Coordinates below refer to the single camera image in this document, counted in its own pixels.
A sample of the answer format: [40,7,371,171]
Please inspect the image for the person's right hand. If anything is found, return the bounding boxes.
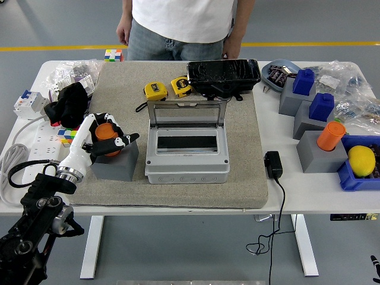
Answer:
[116,19,133,46]

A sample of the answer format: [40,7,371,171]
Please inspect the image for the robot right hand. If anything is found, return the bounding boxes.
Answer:
[370,255,380,284]

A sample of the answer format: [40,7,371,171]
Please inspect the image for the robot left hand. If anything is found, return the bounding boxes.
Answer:
[58,112,140,175]

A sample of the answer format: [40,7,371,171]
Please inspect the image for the person's left hand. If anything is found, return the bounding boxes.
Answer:
[222,31,245,60]

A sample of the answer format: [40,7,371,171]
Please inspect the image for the orange cylinder battery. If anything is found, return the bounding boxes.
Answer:
[94,123,122,157]
[316,121,347,151]

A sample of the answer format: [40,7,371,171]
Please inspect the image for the transparent hinged box lid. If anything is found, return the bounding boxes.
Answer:
[147,100,228,129]

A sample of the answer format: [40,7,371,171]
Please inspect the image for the blue block battery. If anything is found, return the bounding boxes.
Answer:
[293,68,316,96]
[309,93,335,122]

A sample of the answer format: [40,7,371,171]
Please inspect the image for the grey plastic junction box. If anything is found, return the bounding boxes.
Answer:
[145,124,231,185]

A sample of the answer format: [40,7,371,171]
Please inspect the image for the colourful puzzle cube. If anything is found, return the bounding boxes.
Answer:
[104,49,125,62]
[58,126,83,148]

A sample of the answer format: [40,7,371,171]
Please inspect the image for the black plastic tray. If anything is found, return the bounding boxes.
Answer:
[186,58,262,103]

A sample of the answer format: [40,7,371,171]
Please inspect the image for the white power strip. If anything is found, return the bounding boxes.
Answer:
[22,120,71,185]

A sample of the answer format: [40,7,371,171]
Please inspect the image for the beige fabric mat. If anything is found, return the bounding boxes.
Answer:
[64,61,270,208]

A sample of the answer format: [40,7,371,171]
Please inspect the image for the black cloth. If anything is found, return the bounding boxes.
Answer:
[44,82,90,129]

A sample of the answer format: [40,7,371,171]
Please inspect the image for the blue-grey shallow bowl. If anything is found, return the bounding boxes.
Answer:
[261,58,302,93]

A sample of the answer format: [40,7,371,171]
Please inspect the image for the grey block with round hole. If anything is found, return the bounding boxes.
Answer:
[296,130,350,174]
[90,139,140,182]

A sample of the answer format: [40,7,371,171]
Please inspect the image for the person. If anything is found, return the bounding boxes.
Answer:
[115,0,256,62]

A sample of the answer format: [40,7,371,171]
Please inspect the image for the black table control panel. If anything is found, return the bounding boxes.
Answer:
[330,213,380,222]

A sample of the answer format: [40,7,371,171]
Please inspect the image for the yellow tape measure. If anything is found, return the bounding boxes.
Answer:
[170,75,194,99]
[135,82,169,113]

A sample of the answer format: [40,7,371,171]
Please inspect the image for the clear bag of parts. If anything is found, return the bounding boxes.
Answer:
[308,60,372,100]
[41,58,104,99]
[334,88,380,136]

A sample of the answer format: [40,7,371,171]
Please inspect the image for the white circuit breaker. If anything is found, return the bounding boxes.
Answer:
[13,90,50,120]

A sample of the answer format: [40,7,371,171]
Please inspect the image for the white table leg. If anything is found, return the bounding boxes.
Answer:
[290,213,320,277]
[80,215,105,280]

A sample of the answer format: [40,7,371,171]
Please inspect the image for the grey block holder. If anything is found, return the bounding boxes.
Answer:
[278,77,317,117]
[293,100,336,140]

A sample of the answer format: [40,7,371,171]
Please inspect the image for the blue plastic bin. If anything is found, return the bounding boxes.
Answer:
[337,135,380,192]

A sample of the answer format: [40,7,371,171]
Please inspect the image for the yellow lemon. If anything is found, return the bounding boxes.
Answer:
[347,145,377,178]

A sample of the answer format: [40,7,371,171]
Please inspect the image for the black power adapter with cord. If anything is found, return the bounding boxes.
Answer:
[245,150,286,285]

